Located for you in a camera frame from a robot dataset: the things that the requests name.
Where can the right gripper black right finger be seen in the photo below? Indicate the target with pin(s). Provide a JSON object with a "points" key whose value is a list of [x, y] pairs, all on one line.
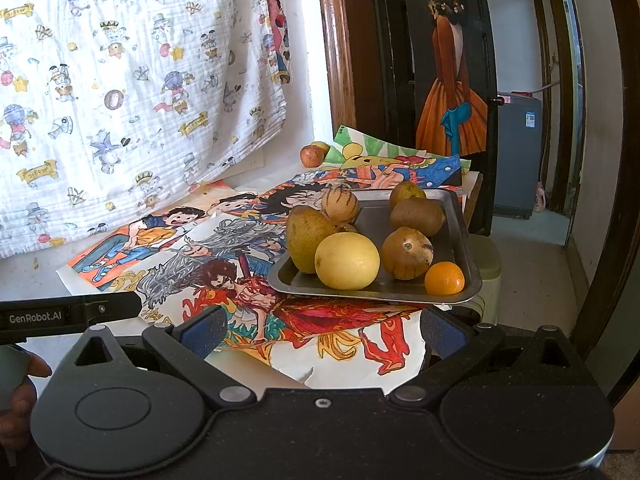
{"points": [[509, 401]]}

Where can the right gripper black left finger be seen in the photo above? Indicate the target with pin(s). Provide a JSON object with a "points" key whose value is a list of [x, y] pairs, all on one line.
{"points": [[142, 403]]}

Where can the small orange tangerine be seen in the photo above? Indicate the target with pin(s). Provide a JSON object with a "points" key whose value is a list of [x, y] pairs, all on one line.
{"points": [[444, 278]]}

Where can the round brown fruit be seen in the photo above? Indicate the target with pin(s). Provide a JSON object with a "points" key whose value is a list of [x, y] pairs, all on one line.
{"points": [[406, 254]]}

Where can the large brown kiwi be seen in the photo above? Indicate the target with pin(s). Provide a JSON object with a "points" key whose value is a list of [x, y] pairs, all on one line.
{"points": [[418, 213]]}

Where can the yellow round citrus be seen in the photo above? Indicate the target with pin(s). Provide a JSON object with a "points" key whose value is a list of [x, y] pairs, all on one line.
{"points": [[347, 261]]}

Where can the yellow-brown pear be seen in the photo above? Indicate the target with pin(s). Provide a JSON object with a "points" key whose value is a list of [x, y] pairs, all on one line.
{"points": [[403, 191]]}

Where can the small brown kiwi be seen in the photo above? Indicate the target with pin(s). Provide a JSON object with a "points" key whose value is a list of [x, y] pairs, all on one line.
{"points": [[346, 227]]}

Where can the striped pepino melon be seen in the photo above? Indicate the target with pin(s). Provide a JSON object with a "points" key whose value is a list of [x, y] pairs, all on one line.
{"points": [[340, 205]]}

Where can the yellow-green pear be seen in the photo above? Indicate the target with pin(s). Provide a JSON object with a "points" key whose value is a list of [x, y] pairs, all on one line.
{"points": [[305, 229]]}

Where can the person's left hand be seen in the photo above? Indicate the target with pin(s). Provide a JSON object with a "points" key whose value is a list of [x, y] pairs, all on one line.
{"points": [[15, 424]]}

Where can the boys cartoon poster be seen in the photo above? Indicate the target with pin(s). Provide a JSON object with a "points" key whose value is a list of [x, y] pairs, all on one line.
{"points": [[158, 232]]}

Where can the grey round stool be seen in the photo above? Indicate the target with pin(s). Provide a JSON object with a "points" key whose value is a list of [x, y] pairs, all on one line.
{"points": [[483, 307]]}

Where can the white cartoon print cloth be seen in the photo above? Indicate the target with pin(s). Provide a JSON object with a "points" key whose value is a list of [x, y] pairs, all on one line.
{"points": [[112, 109]]}

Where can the Luffy anime poster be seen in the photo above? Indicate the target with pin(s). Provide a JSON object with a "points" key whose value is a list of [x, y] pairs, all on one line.
{"points": [[308, 188]]}

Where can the Winnie the Pooh poster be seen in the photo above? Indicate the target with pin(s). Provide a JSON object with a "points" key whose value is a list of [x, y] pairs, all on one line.
{"points": [[353, 149]]}

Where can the yellow fruit behind apple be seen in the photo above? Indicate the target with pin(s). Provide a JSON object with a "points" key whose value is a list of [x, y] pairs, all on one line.
{"points": [[323, 146]]}

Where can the red apple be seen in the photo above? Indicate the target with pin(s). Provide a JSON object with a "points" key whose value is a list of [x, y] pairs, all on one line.
{"points": [[312, 156]]}

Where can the painted woman door panel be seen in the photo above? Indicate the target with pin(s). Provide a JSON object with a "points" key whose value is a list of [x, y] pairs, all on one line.
{"points": [[454, 77]]}

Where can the brown wooden door frame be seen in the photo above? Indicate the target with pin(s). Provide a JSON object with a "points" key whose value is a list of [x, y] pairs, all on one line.
{"points": [[370, 67]]}

